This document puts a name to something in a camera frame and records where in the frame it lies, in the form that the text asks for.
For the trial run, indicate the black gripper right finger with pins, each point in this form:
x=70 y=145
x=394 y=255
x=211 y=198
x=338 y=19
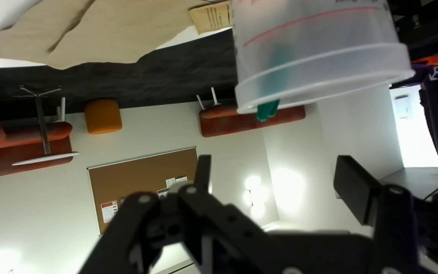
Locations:
x=356 y=185

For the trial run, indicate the printed brown paper packet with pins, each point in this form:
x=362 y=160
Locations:
x=210 y=16

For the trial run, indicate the small round white table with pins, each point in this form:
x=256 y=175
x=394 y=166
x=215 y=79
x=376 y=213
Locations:
x=41 y=127

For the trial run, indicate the orange round ottoman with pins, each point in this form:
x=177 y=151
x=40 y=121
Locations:
x=102 y=116

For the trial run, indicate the clear plastic measuring cup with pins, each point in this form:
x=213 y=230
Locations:
x=326 y=46

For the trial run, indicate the brown paper napkin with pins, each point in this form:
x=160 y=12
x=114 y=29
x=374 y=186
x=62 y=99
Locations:
x=122 y=31
x=26 y=38

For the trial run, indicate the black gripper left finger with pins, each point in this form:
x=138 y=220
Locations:
x=204 y=175

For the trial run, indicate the brown cork board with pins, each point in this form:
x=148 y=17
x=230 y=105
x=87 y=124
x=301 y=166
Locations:
x=143 y=177

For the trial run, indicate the orange sofa white legs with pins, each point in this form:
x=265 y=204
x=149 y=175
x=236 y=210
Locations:
x=6 y=146

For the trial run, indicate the orange bench white legs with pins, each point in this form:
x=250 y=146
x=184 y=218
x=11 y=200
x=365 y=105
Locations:
x=228 y=122

